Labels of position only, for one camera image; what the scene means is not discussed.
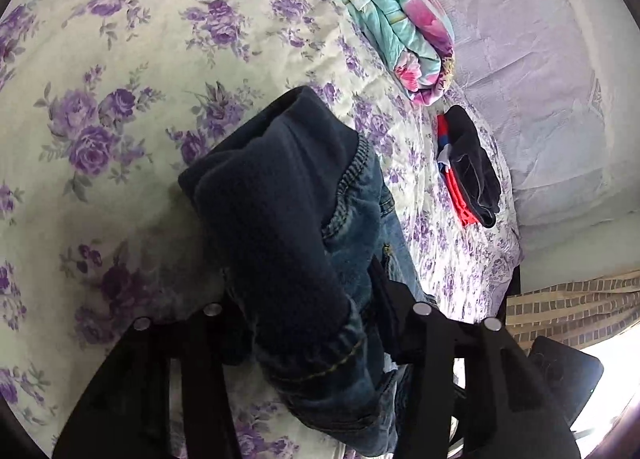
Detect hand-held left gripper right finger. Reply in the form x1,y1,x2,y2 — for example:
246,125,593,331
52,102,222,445
367,256,581,459

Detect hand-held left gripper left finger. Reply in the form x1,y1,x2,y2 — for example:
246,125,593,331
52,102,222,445
52,303,251,459

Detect blue denim jeans pants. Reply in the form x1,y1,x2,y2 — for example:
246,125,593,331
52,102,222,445
177,86,438,457

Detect folded dark navy pants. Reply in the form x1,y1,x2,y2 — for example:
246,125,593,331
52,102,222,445
442,105,502,228

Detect folded red garment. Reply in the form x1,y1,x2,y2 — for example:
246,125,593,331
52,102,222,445
436,114,481,228

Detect dark flat panel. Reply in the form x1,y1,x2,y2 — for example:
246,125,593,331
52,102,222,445
527,336,603,425

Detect brick pattern curtain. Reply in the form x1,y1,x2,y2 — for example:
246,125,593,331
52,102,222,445
505,271,640,350

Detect large lavender covered bedding pile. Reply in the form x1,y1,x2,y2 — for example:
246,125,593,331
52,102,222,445
395,0,640,265

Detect folded floral turquoise blanket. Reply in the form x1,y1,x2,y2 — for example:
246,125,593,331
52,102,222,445
277,0,456,107

